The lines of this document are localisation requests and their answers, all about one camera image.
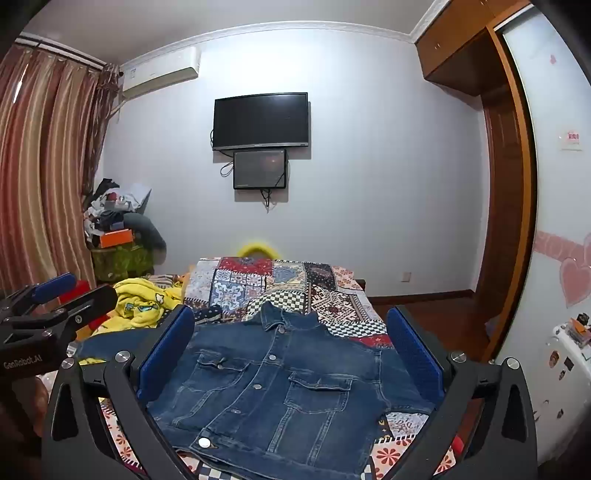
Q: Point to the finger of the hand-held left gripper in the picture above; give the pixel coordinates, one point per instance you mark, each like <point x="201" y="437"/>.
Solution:
<point x="94" y="300"/>
<point x="55" y="282"/>

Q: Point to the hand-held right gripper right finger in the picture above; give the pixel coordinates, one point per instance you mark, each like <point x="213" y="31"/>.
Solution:
<point x="414" y="355"/>

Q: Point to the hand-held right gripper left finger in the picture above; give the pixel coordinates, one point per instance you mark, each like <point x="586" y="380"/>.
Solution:
<point x="167" y="355"/>

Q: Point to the blue denim jacket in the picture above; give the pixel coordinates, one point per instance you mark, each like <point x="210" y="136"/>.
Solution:
<point x="272" y="387"/>

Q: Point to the pile of clothes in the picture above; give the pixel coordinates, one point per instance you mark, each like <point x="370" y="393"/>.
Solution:
<point x="108" y="207"/>

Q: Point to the red cloth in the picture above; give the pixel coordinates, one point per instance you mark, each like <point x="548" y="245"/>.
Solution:
<point x="76" y="290"/>

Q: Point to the yellow cartoon blanket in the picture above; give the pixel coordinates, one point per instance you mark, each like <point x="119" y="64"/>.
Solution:
<point x="138" y="309"/>

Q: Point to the green patterned cloth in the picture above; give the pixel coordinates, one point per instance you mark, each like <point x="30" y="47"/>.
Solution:
<point x="122" y="263"/>

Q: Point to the orange box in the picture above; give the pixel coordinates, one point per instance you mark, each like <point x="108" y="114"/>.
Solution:
<point x="116" y="238"/>

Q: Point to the grey rolled cushion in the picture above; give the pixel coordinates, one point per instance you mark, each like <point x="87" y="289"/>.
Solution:
<point x="150" y="230"/>

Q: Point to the patchwork printed blanket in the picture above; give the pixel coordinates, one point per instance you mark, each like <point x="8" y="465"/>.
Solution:
<point x="323" y="295"/>

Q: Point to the white flat box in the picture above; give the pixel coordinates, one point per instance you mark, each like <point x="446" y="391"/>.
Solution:
<point x="138" y="196"/>

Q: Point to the striped brown curtain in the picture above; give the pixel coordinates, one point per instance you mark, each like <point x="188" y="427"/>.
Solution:
<point x="46" y="166"/>

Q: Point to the yellow round object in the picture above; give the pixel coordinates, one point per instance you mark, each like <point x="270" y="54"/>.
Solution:
<point x="258" y="249"/>

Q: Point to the wooden door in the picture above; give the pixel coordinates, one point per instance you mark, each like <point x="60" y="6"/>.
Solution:
<point x="505" y="207"/>

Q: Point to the white air conditioner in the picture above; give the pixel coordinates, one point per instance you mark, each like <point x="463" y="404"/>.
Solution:
<point x="159" y="69"/>

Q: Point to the wooden overhead cabinet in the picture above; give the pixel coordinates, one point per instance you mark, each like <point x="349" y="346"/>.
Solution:
<point x="466" y="41"/>

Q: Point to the pink heart wall sticker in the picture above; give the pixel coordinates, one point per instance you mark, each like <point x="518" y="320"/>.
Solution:
<point x="570" y="270"/>

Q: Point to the small black wall monitor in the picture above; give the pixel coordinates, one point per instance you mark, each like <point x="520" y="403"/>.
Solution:
<point x="260" y="169"/>

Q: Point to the black wall television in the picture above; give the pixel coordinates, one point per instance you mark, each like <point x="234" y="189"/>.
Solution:
<point x="261" y="121"/>

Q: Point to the wall switch with sticker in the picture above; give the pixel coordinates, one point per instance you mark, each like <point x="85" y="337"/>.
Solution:
<point x="571" y="139"/>

